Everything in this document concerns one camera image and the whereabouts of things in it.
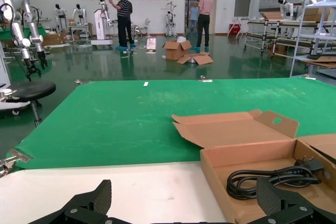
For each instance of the man in pink shirt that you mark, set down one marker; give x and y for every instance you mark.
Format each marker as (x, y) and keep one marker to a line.
(205, 9)

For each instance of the chrome metal cart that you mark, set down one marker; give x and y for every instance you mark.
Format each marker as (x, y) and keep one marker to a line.
(136, 32)

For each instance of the white foam packing piece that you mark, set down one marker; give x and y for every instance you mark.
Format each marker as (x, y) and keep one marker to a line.
(181, 39)

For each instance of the white humanoid robot on frame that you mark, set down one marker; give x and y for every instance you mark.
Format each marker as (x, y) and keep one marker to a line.
(171, 20)

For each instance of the flat open carton on floor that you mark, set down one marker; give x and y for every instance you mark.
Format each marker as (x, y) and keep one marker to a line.
(203, 59)

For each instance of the open doorway frame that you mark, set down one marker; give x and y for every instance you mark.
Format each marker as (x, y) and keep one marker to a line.
(186, 14)

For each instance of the person in blue coat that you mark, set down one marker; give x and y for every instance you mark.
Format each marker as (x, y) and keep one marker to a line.
(194, 15)

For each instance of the empty open cardboard box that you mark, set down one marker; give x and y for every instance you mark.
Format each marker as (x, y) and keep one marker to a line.
(236, 132)

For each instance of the white paper bag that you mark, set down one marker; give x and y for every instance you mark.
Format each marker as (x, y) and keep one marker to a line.
(151, 44)

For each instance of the white standing fan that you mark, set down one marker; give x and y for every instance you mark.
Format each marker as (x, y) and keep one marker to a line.
(147, 22)

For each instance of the white humanoid robot black head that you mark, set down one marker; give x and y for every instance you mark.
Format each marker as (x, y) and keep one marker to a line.
(59, 13)
(79, 12)

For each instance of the flattened cardboard sheets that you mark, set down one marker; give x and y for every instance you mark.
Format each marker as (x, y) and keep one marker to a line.
(323, 60)

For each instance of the brown cartons on rack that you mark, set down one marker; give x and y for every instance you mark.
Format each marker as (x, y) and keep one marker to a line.
(312, 15)

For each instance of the grey display board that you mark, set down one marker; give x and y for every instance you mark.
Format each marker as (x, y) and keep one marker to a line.
(242, 4)

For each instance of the white label strip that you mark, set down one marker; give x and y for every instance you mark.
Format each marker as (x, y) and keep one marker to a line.
(146, 84)

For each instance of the pipe frame workbench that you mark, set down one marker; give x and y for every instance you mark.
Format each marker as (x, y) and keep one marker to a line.
(262, 23)

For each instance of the white robot on pedestal stand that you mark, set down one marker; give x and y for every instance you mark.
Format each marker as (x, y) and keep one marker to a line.
(101, 26)

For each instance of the red box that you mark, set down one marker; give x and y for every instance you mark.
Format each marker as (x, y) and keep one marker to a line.
(233, 29)

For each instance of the white pipe shelf rack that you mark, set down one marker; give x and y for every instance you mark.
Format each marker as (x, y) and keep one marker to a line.
(325, 2)

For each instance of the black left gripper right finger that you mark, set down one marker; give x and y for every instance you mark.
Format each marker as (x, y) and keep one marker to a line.
(269, 197)

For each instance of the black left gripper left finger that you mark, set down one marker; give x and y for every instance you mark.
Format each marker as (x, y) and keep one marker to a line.
(101, 197)

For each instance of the green felt table mat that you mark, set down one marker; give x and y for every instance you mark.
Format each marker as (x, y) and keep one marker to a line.
(118, 113)

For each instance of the open brown carton on floor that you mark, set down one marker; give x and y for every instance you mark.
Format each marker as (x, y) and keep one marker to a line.
(173, 52)

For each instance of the man in striped polo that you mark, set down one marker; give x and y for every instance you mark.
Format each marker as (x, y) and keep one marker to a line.
(122, 16)

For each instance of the black round stool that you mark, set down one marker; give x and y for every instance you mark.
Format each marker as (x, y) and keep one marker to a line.
(31, 89)

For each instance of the metal table clamp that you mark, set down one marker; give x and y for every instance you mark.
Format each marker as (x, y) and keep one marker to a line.
(18, 155)
(78, 81)
(309, 77)
(205, 79)

